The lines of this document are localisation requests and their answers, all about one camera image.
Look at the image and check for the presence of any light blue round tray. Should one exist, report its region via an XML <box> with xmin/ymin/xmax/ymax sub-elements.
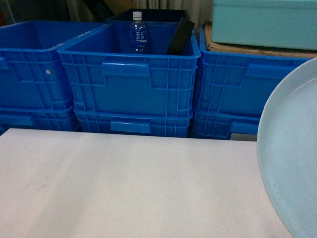
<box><xmin>257</xmin><ymin>59</ymin><xmax>317</xmax><ymax>238</ymax></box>

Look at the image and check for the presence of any blue crate bottom middle stack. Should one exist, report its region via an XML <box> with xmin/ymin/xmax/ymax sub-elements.
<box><xmin>74</xmin><ymin>109</ymin><xmax>191</xmax><ymax>138</ymax></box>

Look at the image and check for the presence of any blue crate stack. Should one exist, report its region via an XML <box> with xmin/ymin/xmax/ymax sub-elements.
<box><xmin>74</xmin><ymin>109</ymin><xmax>191</xmax><ymax>138</ymax></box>
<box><xmin>189</xmin><ymin>110</ymin><xmax>260</xmax><ymax>140</ymax></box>

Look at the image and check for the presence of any blue crate bottom right stack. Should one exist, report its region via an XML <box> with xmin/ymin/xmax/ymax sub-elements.
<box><xmin>189</xmin><ymin>110</ymin><xmax>260</xmax><ymax>140</ymax></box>

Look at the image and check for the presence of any blue crate with bottle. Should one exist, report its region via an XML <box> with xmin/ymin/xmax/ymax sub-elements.
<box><xmin>58</xmin><ymin>21</ymin><xmax>200</xmax><ymax>119</ymax></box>

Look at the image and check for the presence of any blue crate under teal bin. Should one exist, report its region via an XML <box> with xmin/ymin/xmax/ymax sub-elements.
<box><xmin>197</xmin><ymin>24</ymin><xmax>317</xmax><ymax>117</ymax></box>

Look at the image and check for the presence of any clear water bottle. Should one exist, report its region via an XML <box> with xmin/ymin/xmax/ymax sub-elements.
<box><xmin>129</xmin><ymin>11</ymin><xmax>148</xmax><ymax>54</ymax></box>

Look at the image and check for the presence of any dark grey flat board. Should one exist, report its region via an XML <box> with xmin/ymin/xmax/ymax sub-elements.
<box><xmin>166</xmin><ymin>17</ymin><xmax>195</xmax><ymax>55</ymax></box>

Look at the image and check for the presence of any blue crate bottom left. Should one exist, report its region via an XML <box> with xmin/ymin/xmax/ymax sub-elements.
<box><xmin>0</xmin><ymin>107</ymin><xmax>82</xmax><ymax>134</ymax></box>

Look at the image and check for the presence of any blue crate top left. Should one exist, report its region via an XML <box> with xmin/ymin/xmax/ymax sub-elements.
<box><xmin>0</xmin><ymin>21</ymin><xmax>101</xmax><ymax>110</ymax></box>

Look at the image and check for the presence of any teal plastic bin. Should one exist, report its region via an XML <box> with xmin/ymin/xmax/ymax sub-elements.
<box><xmin>211</xmin><ymin>0</ymin><xmax>317</xmax><ymax>51</ymax></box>

